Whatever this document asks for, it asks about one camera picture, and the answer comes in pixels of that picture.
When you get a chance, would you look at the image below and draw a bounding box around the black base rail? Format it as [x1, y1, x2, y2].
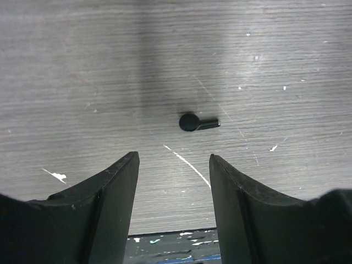
[123, 228, 222, 264]

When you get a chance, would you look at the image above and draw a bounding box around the black earbud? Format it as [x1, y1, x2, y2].
[179, 113, 221, 132]

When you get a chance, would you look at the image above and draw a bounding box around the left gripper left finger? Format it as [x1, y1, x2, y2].
[1, 152, 140, 263]

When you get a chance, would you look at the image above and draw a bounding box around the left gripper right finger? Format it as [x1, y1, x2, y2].
[209, 155, 351, 263]

